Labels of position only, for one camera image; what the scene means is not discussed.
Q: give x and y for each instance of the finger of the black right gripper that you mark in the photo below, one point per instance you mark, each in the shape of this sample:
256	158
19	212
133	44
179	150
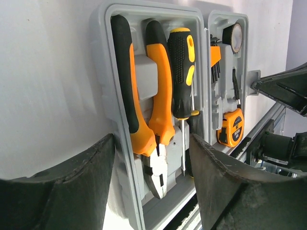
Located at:
288	88

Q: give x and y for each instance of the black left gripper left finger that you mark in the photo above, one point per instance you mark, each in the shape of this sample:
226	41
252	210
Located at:
69	196

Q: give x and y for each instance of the black electrical tape roll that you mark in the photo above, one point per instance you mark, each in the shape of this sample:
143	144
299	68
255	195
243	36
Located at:
232	36

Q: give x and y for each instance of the orange hex key set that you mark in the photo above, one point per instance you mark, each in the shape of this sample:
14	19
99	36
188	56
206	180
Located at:
215	58

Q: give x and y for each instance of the grey plastic tool case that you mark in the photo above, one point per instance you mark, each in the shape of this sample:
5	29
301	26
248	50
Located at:
221	45

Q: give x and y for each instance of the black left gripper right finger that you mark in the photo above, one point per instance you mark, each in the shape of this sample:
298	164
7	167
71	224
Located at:
235	196

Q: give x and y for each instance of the orange black pliers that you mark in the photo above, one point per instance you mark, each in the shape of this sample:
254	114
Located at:
146	89

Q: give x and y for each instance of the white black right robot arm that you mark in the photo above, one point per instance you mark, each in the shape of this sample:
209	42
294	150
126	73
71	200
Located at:
285	151

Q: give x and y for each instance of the long black yellow screwdriver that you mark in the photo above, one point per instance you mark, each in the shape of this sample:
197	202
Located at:
182	58

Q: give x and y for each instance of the orange tape measure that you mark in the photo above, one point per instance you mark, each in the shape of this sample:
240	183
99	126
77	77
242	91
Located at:
232	129

